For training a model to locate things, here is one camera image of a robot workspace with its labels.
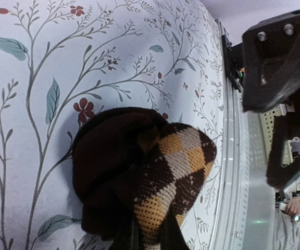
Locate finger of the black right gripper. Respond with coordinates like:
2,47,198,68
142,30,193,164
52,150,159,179
266,89,300,189

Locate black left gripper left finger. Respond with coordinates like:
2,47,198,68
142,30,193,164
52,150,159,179
127,216,142,250

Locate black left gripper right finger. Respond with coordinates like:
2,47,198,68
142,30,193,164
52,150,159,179
159,210,189,250

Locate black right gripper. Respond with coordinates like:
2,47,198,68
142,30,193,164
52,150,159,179
242,10,300,113

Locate brown tan argyle sock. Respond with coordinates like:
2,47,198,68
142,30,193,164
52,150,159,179
72,107,217,249

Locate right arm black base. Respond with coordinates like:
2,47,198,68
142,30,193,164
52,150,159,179
221,34,244,93

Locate distant person's hand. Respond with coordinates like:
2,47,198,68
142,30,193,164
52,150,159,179
286,196,300,217

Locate beige perforated basket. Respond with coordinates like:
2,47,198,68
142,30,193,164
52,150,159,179
259,104,294,166

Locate floral patterned table mat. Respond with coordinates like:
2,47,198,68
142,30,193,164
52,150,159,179
0,1,224,249

